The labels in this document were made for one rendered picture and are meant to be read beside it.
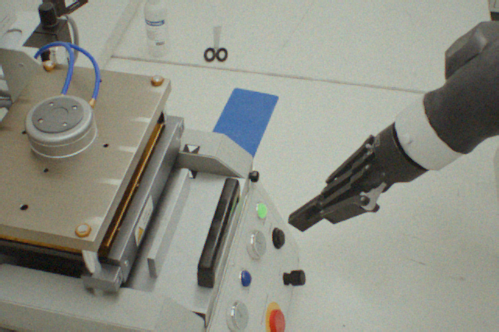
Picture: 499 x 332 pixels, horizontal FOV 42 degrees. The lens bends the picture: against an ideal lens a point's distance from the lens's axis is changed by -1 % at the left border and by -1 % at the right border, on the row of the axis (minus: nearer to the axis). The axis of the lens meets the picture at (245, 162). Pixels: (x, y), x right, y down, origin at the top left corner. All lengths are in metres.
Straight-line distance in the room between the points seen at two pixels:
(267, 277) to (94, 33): 0.77
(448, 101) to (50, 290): 0.50
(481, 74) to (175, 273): 0.42
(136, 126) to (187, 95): 0.61
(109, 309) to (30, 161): 0.19
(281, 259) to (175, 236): 0.23
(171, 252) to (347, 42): 0.86
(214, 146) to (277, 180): 0.32
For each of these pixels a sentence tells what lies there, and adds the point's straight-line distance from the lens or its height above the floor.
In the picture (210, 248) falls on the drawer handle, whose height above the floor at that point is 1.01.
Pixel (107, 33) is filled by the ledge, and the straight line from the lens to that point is 1.52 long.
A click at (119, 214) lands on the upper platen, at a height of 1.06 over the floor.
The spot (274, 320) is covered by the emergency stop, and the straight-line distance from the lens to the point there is 0.97.
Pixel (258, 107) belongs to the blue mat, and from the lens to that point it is 1.36.
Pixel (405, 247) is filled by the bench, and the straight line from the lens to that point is 1.14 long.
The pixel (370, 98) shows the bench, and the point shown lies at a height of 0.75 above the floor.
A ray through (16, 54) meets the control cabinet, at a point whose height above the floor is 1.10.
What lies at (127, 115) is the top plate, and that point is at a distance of 0.81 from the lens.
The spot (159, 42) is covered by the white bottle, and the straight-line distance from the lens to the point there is 1.48.
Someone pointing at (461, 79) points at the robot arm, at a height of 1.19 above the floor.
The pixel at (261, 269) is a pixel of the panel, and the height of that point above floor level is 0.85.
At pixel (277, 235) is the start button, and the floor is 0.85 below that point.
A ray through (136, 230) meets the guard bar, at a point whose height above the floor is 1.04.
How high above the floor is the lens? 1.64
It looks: 46 degrees down
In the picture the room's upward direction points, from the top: straight up
